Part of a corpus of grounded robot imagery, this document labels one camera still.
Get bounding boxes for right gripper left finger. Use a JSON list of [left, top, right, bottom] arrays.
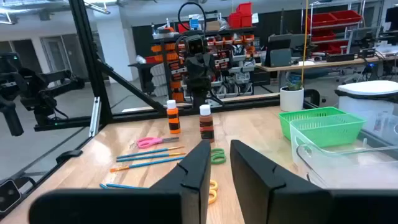
[[29, 139, 211, 224]]

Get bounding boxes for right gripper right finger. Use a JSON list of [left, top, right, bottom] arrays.
[[230, 139, 398, 224]]

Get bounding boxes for brown paint bottle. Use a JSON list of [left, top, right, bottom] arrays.
[[199, 104, 215, 144]]

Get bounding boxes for orange handled scissors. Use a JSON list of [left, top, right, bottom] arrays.
[[208, 179, 219, 205]]

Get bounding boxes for orange paint bottle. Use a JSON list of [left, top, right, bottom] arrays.
[[166, 99, 182, 135]]

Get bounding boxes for green handled scissors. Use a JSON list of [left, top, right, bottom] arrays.
[[210, 147, 228, 166]]

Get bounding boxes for shelf rack with orange bins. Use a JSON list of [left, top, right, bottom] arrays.
[[150, 26, 259, 104]]

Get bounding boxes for blue white box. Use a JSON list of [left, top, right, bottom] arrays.
[[188, 14, 201, 30]]

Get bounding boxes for frosted clear plastic bin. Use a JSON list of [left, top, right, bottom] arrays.
[[289, 119, 374, 175]]

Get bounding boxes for red plastic storage bin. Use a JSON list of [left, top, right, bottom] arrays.
[[228, 12, 242, 29], [241, 15, 254, 29], [236, 2, 254, 17]]

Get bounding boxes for tall transparent plastic bin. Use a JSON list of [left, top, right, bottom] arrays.
[[294, 141, 398, 190]]

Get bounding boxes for dark grey monitor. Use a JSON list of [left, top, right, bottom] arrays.
[[264, 33, 294, 68]]

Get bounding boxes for green plastic basket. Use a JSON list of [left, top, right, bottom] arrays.
[[278, 106, 367, 149]]

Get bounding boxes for white plant pot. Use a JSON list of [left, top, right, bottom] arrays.
[[279, 86, 305, 113]]

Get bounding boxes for small dark green plant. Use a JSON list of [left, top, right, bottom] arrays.
[[285, 78, 304, 91]]

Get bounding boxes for black table clamp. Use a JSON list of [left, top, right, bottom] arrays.
[[55, 149, 83, 165]]

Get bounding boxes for wooden background desk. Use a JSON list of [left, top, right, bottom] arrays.
[[255, 55, 398, 73]]

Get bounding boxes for wide red plastic bin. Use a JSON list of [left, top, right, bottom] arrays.
[[310, 12, 338, 27], [330, 9, 363, 26]]

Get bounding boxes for white trash can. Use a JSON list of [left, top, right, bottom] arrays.
[[335, 80, 398, 146]]

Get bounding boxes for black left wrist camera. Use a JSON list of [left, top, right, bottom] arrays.
[[187, 34, 208, 57]]

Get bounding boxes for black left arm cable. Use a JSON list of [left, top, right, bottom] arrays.
[[177, 1, 208, 35]]

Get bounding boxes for black metal table frame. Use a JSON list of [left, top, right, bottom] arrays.
[[0, 0, 321, 218]]

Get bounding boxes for yellow cable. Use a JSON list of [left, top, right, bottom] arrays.
[[300, 0, 310, 86]]

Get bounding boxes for silver metal bracket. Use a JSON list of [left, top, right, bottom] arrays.
[[88, 96, 102, 138]]

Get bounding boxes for metal wire shelf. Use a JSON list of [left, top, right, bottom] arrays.
[[308, 0, 366, 57]]

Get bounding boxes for black square camera box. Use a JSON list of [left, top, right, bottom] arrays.
[[0, 179, 22, 214]]

